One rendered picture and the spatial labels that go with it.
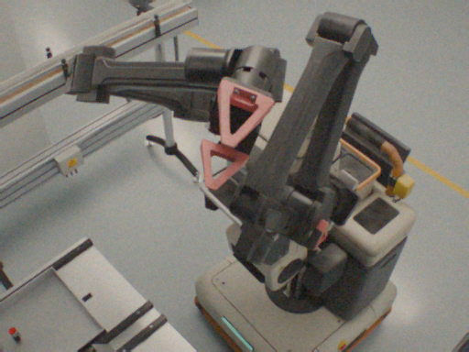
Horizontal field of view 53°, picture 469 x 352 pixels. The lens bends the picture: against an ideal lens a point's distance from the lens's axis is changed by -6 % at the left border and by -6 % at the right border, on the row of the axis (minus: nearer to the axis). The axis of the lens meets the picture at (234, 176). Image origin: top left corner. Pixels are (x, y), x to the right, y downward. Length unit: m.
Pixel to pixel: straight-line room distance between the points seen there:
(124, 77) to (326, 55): 0.37
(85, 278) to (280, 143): 0.76
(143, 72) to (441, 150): 2.58
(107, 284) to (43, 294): 0.18
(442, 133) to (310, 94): 2.52
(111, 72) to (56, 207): 1.97
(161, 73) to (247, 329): 1.32
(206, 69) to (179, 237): 1.92
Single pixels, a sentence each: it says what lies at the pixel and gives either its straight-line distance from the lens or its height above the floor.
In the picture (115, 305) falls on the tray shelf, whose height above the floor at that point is 0.88.
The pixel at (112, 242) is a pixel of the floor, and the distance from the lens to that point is 2.62.
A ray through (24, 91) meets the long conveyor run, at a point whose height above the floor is 0.93.
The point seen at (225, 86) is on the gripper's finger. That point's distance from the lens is 0.59.
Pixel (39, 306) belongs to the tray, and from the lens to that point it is 1.44.
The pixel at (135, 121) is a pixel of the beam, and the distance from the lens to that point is 2.51.
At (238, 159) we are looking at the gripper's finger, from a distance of 0.68.
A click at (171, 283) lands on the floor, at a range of 2.43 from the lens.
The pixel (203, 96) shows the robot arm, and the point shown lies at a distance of 1.28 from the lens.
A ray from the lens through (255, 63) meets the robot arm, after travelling 0.69.
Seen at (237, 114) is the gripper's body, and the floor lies 1.65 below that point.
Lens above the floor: 2.07
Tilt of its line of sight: 47 degrees down
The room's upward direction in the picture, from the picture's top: straight up
